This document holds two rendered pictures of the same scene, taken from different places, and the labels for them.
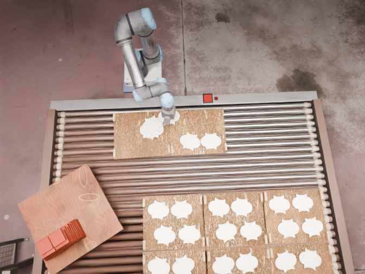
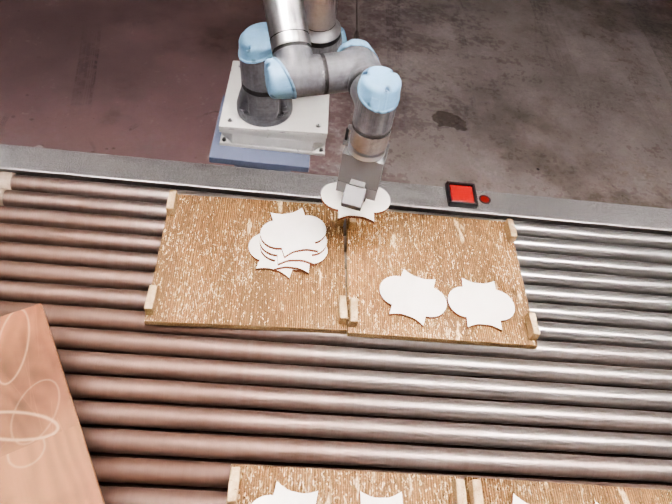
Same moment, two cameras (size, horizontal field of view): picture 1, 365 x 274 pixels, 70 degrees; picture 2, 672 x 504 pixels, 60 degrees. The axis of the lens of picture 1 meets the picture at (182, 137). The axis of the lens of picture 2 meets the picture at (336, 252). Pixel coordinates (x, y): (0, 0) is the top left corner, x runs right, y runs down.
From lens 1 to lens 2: 0.88 m
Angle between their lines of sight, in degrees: 24
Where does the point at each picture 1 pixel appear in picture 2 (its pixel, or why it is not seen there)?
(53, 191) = not seen: outside the picture
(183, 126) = (391, 253)
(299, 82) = not seen: hidden behind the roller
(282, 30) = (586, 161)
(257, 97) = (603, 212)
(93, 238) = not seen: outside the picture
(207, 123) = (466, 253)
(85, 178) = (17, 353)
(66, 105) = (25, 157)
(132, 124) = (227, 227)
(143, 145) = (255, 292)
